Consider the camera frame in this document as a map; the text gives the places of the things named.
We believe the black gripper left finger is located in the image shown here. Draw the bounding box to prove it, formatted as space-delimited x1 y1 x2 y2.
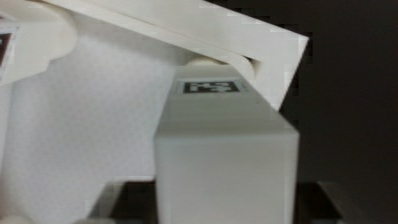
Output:
93 181 156 224

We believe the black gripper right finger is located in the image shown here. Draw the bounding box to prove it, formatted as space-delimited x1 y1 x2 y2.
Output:
292 182 342 224

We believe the white desk leg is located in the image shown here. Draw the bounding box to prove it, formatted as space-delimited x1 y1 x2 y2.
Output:
154 62 298 224
0 0 77 86

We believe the white desk top tray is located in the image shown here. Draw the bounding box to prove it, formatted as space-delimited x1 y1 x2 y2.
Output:
0 0 307 224

